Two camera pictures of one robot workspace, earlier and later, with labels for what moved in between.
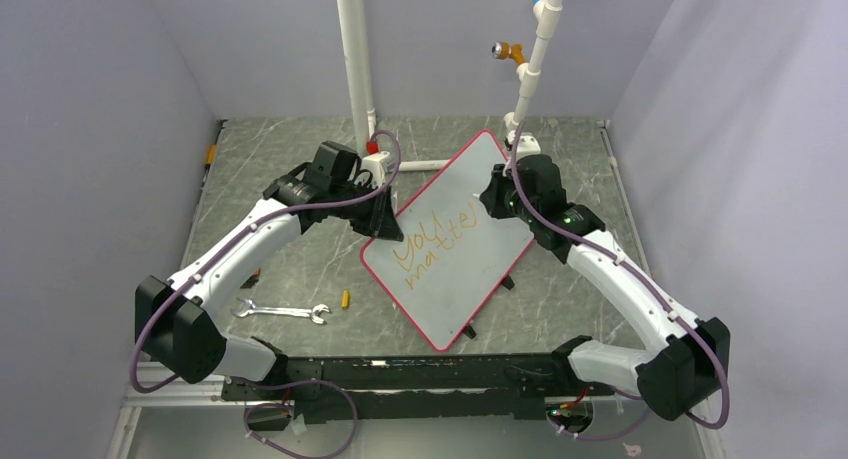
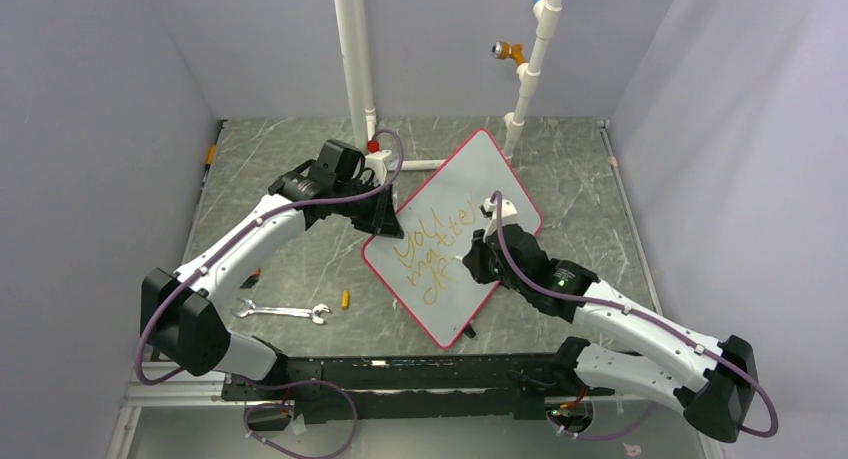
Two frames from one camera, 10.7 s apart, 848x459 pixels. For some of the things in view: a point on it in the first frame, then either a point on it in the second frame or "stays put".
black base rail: (429, 385) stays put
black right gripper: (492, 196) to (475, 259)
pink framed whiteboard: (456, 258) stays put
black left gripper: (384, 224) stays put
